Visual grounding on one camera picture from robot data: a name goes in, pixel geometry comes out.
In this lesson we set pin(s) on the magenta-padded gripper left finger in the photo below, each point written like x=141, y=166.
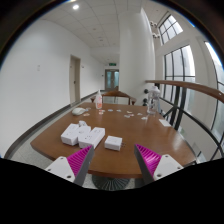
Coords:
x=61, y=168

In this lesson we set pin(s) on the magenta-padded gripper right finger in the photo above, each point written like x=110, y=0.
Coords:
x=168, y=165

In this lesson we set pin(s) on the white charger block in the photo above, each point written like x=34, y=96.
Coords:
x=113, y=143

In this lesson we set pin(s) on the white card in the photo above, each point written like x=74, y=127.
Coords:
x=165, y=122

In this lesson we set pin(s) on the small pink sticker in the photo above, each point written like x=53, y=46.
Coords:
x=86, y=114

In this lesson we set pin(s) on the clear plastic water bottle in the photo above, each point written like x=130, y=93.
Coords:
x=153, y=101

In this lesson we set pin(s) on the small paper sticker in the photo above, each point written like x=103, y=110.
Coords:
x=101, y=113
x=101, y=110

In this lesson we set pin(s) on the spray bottle with pink label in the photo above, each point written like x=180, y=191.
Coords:
x=98, y=101

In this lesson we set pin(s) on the wood-topped black metal railing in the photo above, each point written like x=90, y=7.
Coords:
x=186, y=86

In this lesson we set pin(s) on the wooden armchair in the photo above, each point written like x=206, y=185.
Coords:
x=115, y=93

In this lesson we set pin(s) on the beige single door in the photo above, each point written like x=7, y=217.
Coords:
x=75, y=80

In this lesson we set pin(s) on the tall gridded window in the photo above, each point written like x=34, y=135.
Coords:
x=180, y=66
x=218, y=86

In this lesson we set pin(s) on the glazed double door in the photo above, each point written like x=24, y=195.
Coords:
x=112, y=80

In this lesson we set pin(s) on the green exit sign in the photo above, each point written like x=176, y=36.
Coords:
x=112, y=63

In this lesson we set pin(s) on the small gridded upper window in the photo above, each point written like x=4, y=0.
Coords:
x=170, y=29

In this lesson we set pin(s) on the round ceiling light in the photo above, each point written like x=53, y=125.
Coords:
x=76, y=6

